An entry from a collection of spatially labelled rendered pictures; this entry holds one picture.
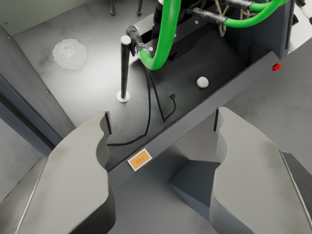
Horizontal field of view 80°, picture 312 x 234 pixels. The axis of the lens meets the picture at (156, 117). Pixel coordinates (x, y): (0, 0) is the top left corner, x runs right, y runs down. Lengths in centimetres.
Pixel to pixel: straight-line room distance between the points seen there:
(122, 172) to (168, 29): 36
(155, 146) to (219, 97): 22
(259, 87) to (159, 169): 115
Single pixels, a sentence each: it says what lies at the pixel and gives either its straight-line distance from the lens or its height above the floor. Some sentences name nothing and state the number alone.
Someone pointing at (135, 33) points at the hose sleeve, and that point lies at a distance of 35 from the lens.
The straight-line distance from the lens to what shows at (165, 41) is 19.
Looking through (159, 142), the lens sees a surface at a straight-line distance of 47.
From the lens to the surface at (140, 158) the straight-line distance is 45.
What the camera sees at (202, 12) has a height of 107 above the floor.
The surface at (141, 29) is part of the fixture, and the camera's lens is 54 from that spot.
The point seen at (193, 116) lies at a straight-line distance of 51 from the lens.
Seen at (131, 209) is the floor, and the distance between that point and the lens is 146.
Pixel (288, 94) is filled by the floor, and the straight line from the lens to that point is 213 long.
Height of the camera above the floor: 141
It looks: 75 degrees down
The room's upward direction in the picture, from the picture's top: 44 degrees clockwise
